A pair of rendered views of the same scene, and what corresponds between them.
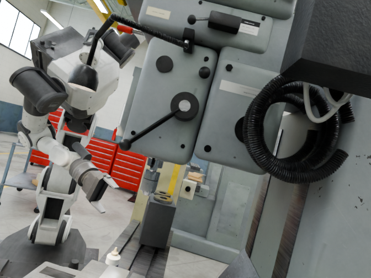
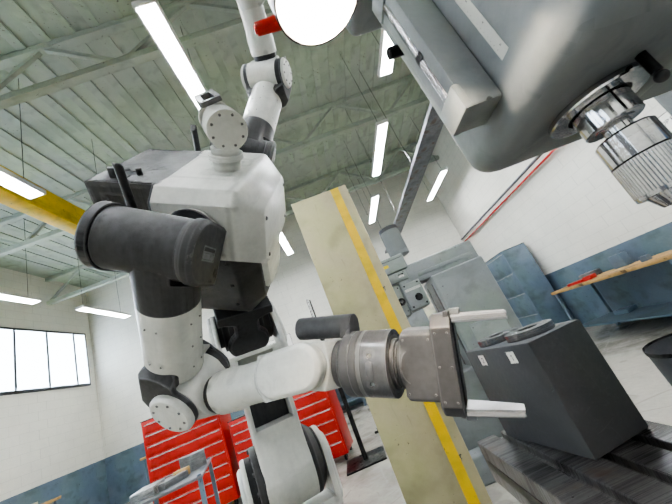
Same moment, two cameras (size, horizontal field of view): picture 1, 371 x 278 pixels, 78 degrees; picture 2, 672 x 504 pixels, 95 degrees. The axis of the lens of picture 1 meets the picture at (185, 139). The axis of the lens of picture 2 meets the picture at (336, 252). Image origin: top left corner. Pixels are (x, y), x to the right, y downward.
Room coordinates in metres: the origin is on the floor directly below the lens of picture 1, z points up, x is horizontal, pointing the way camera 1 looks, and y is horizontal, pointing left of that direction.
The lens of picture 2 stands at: (0.44, 0.38, 1.18)
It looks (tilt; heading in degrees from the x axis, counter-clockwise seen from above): 18 degrees up; 354
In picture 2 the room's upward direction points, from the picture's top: 23 degrees counter-clockwise
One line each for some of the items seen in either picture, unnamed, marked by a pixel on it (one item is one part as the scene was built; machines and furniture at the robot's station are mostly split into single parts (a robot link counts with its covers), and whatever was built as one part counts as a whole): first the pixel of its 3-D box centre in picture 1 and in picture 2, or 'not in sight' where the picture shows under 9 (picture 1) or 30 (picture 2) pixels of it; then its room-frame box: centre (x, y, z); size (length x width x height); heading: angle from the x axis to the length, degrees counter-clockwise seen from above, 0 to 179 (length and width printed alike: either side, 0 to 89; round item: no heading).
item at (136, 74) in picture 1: (133, 103); (427, 45); (0.68, 0.18, 1.45); 0.04 x 0.04 x 0.21; 88
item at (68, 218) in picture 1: (51, 228); not in sight; (1.39, 0.64, 0.68); 0.21 x 0.20 x 0.13; 19
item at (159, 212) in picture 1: (157, 215); (537, 379); (1.11, 0.03, 1.00); 0.22 x 0.12 x 0.20; 8
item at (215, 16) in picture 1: (213, 23); not in sight; (0.54, 0.01, 1.66); 0.12 x 0.04 x 0.04; 88
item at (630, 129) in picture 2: (152, 171); (626, 138); (0.68, 0.07, 1.26); 0.05 x 0.05 x 0.01
